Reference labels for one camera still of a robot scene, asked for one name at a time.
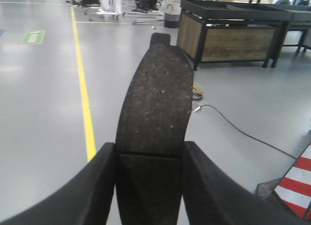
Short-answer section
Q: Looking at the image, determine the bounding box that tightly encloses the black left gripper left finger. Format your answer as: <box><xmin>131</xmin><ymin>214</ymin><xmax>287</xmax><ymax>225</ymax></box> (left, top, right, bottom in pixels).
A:
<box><xmin>2</xmin><ymin>143</ymin><xmax>116</xmax><ymax>225</ymax></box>

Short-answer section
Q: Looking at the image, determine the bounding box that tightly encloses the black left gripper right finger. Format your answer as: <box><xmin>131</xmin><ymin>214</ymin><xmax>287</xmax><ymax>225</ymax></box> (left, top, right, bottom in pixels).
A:
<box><xmin>182</xmin><ymin>141</ymin><xmax>307</xmax><ymax>225</ymax></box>

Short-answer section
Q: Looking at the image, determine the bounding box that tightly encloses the dark brake pad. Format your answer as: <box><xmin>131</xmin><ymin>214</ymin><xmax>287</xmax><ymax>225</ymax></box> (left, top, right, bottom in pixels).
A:
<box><xmin>115</xmin><ymin>33</ymin><xmax>193</xmax><ymax>225</ymax></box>

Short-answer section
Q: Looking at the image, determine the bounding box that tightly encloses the red white striped barrier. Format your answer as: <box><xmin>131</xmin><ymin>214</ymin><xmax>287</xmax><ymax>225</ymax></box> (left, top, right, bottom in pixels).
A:
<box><xmin>274</xmin><ymin>146</ymin><xmax>311</xmax><ymax>220</ymax></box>

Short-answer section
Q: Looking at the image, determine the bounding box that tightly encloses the black wood-panel workbench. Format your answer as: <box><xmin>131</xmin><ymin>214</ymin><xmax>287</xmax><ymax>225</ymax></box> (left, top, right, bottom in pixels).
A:
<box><xmin>177</xmin><ymin>0</ymin><xmax>311</xmax><ymax>70</ymax></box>

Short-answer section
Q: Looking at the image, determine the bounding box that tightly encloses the green floor sign sticker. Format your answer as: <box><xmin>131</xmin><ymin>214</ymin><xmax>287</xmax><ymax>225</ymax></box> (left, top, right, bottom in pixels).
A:
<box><xmin>21</xmin><ymin>30</ymin><xmax>46</xmax><ymax>45</ymax></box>

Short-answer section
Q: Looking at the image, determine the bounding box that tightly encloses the grey waste bin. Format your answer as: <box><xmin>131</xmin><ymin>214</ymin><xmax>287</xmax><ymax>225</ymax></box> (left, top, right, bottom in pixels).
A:
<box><xmin>164</xmin><ymin>4</ymin><xmax>181</xmax><ymax>28</ymax></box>

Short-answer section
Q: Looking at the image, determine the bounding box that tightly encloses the white wheeled equipment stand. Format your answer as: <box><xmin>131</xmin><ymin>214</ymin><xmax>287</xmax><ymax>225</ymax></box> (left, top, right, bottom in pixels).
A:
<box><xmin>84</xmin><ymin>0</ymin><xmax>125</xmax><ymax>21</ymax></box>

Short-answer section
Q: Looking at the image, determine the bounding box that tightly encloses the black floor power cable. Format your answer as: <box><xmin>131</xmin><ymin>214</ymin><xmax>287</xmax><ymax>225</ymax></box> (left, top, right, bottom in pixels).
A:
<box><xmin>193</xmin><ymin>104</ymin><xmax>298</xmax><ymax>160</ymax></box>

